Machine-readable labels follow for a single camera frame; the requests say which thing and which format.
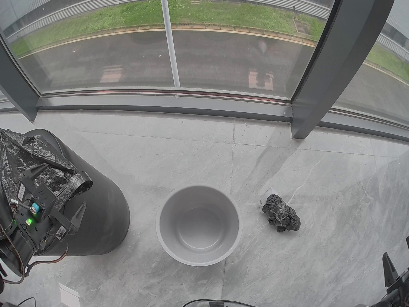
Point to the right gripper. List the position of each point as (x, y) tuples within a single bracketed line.
[(401, 285)]

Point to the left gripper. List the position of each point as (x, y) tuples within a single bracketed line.
[(35, 235)]

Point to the black plastic bag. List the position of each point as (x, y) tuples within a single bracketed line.
[(28, 158)]

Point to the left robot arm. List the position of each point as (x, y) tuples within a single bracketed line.
[(8, 262)]

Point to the white trash bin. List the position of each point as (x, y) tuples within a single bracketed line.
[(198, 232)]

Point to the crumpled black plastic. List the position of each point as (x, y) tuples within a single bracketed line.
[(281, 214)]

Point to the dark grey round chair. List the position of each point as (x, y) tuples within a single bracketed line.
[(102, 203)]

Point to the window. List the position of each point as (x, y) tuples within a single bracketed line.
[(223, 105)]

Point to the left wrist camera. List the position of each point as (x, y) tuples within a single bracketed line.
[(41, 197)]

